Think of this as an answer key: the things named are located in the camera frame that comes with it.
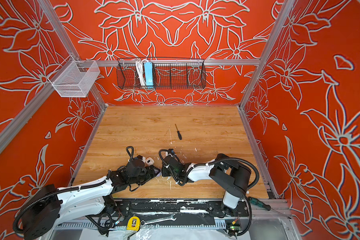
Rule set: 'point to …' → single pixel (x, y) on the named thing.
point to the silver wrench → (142, 222)
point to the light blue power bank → (149, 74)
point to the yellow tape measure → (133, 223)
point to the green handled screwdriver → (258, 204)
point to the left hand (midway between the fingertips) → (158, 174)
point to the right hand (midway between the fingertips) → (159, 169)
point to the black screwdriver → (178, 133)
